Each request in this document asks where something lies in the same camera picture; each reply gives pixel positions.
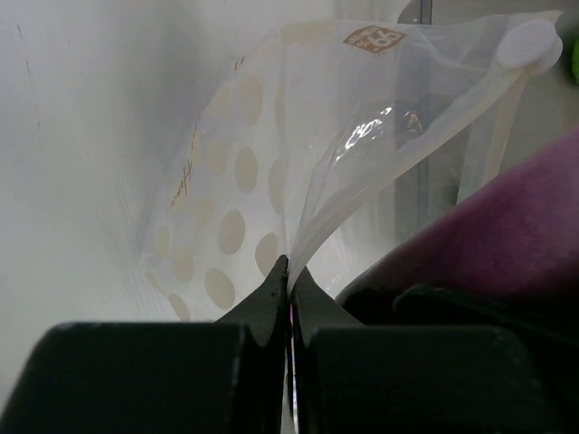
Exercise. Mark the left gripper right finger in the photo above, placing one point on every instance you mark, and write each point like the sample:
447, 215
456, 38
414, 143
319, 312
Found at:
356, 378

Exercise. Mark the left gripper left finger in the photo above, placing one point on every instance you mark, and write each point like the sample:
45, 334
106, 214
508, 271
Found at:
225, 376

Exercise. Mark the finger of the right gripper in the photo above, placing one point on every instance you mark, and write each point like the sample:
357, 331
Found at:
552, 341

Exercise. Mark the purple eggplant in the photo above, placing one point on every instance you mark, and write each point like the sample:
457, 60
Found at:
514, 241

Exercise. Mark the polka dot zip top bag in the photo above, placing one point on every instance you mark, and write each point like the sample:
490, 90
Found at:
257, 177

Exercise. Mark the green bumpy lime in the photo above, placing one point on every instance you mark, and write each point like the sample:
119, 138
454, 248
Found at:
571, 59

